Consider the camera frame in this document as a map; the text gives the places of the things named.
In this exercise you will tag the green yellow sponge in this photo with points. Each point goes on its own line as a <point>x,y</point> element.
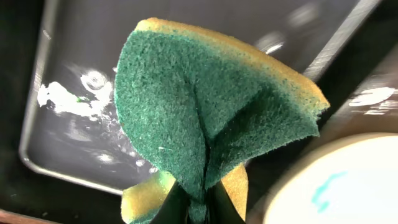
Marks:
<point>198,104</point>

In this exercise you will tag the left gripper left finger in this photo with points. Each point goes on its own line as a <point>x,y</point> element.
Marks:
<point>174,209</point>

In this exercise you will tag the white plate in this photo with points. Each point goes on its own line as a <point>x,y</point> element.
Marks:
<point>349,180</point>

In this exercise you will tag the black water tray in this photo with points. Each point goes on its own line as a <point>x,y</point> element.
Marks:
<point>62,148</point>

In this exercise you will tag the brown serving tray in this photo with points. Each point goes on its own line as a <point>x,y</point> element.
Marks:
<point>372,108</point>

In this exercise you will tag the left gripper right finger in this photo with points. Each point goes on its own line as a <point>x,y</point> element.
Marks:
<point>220,207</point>

